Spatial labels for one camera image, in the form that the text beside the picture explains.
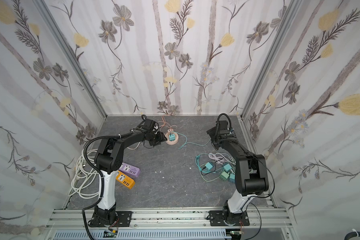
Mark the large teal charger plug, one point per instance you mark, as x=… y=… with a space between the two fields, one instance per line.
x=227 y=168

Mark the small teal charger plug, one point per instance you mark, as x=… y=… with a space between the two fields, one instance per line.
x=208 y=166

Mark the purple power strip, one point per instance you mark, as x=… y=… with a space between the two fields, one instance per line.
x=130 y=170

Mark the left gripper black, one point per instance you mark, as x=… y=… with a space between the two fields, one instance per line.
x=157 y=137

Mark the orange power strip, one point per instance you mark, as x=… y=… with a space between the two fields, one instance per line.
x=125 y=180

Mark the green charger plug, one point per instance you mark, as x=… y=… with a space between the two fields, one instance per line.
x=224 y=176

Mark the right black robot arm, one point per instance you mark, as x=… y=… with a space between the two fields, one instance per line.
x=251 y=177

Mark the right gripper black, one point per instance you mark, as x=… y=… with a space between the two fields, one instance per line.
x=215 y=136

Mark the round pink power socket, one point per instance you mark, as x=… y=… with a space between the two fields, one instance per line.
x=174 y=142

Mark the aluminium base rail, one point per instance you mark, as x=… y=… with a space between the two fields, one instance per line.
x=259 y=223

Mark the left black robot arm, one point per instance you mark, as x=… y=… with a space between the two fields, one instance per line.
x=105 y=155

